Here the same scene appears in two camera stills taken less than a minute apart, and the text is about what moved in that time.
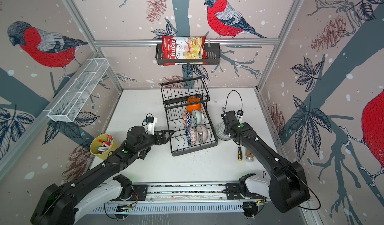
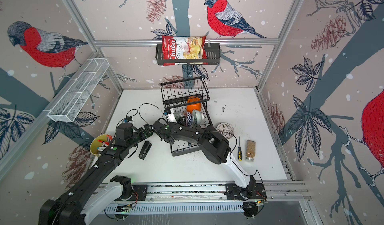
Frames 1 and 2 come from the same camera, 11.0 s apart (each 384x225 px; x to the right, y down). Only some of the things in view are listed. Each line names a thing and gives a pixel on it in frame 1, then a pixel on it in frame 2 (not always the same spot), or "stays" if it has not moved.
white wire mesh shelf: (67, 107) stays
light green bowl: (239, 114) → (171, 117)
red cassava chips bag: (184, 47) stays
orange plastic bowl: (190, 108) stays
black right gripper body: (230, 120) → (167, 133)
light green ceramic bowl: (197, 116) stays
